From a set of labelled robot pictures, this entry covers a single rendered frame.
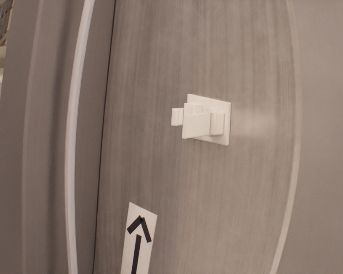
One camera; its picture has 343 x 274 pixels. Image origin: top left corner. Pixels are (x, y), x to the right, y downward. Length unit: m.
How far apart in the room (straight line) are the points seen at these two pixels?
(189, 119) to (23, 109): 0.08
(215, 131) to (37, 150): 0.08
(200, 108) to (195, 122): 0.02
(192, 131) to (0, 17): 5.00
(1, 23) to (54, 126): 5.02
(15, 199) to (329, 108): 0.16
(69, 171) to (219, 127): 0.06
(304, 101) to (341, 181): 0.04
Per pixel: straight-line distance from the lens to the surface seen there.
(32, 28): 1.04
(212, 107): 1.03
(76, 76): 1.04
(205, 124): 1.02
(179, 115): 1.03
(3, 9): 6.09
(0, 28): 6.08
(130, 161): 1.06
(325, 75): 0.98
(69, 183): 1.05
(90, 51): 1.06
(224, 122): 1.02
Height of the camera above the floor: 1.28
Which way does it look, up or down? 8 degrees down
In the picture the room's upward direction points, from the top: 3 degrees clockwise
